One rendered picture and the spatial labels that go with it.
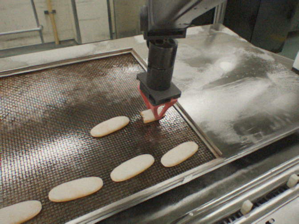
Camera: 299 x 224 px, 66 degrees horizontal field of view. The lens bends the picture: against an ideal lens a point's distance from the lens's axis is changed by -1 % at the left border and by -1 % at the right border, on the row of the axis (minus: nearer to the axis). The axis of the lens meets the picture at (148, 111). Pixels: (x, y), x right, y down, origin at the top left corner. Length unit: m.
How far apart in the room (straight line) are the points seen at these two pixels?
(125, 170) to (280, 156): 0.42
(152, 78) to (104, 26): 3.36
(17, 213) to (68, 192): 0.09
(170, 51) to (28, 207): 0.38
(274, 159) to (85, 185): 0.48
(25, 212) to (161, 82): 0.35
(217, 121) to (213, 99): 0.09
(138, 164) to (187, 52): 0.51
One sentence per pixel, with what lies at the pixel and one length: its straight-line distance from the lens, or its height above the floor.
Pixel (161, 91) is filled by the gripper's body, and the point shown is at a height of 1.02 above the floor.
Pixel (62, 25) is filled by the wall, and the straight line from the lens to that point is 4.00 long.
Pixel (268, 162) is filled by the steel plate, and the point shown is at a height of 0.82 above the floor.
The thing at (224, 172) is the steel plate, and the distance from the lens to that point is 0.62.
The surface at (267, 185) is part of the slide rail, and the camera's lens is 0.59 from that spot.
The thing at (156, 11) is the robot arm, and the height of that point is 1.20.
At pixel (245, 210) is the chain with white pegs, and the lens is 0.53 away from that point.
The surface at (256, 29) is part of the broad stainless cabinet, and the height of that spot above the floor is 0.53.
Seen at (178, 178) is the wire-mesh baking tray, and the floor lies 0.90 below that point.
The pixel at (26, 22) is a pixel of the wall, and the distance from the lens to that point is 3.95.
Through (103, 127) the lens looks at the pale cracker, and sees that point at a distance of 0.56.
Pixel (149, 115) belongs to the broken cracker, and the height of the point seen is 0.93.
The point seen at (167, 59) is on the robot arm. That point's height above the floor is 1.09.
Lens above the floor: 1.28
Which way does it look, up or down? 36 degrees down
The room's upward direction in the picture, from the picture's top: straight up
